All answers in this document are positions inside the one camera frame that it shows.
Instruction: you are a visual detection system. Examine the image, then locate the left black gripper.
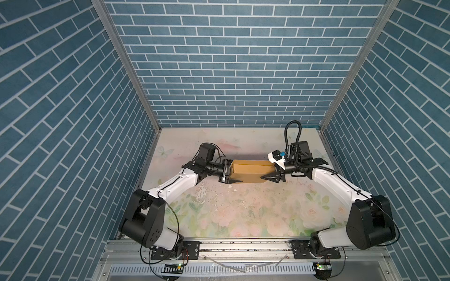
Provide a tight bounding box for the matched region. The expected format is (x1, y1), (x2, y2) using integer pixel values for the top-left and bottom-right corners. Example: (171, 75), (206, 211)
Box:
(204, 159), (241, 185)

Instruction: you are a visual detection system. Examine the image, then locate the brown cardboard paper box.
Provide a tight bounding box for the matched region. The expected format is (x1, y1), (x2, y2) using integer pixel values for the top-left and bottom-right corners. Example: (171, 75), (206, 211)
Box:
(229, 160), (275, 183)

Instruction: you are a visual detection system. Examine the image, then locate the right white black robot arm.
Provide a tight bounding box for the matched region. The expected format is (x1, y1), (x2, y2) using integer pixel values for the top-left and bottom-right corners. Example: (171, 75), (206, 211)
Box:
(262, 141), (401, 256)

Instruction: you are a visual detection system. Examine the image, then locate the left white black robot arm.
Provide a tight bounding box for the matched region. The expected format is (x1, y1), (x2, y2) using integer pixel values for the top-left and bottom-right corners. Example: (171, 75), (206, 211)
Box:
(118, 142), (238, 255)

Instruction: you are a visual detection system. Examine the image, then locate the floral table mat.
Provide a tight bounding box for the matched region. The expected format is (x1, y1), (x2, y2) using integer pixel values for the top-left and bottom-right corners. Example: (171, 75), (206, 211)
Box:
(142, 126), (349, 238)

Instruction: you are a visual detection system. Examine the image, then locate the right green circuit board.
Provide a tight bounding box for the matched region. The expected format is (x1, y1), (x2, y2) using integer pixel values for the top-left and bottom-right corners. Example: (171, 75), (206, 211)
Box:
(314, 262), (332, 271)

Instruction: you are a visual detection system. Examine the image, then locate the green circuit board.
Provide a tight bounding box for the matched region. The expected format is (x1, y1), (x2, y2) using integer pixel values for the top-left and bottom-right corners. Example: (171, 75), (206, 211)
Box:
(314, 262), (332, 271)
(161, 264), (185, 275)

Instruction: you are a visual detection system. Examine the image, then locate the left green circuit board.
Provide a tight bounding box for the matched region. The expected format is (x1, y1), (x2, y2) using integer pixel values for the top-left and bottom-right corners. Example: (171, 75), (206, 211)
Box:
(161, 264), (185, 275)

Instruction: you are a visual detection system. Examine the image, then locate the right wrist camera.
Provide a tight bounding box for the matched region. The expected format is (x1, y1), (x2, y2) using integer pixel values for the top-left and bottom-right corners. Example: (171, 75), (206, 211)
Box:
(268, 150), (286, 170)

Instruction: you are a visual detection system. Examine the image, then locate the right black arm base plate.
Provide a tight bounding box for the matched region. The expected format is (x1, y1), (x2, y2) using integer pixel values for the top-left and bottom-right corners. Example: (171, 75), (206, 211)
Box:
(288, 240), (341, 259)

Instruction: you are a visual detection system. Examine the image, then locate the clear cable tie strip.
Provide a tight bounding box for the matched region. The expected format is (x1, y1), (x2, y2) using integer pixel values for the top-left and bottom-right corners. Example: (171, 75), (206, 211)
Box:
(203, 253), (289, 274)

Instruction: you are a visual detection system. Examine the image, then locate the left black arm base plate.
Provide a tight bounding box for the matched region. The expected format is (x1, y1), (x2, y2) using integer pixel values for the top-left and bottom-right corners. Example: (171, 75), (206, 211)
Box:
(151, 241), (200, 261)

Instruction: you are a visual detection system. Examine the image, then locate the white slotted cable duct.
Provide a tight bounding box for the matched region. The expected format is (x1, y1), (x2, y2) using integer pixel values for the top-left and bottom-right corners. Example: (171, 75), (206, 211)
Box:
(110, 262), (316, 277)

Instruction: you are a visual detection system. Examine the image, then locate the aluminium front rail frame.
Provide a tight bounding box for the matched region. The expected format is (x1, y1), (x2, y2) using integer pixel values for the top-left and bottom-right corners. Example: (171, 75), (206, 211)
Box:
(92, 238), (401, 281)

